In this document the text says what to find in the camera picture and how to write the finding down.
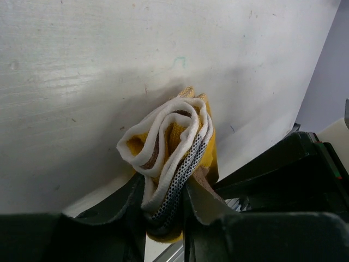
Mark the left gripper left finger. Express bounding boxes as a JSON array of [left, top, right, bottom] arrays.
[[1, 174, 146, 261]]

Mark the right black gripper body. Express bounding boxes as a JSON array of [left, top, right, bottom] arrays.
[[214, 132, 348, 215]]

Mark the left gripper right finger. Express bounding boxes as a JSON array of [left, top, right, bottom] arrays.
[[183, 184, 348, 261]]

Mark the yellow bear towel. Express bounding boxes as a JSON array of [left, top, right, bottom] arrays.
[[117, 87, 219, 243]]

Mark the aluminium mounting rail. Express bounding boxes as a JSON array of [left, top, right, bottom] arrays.
[[153, 198, 251, 261]]

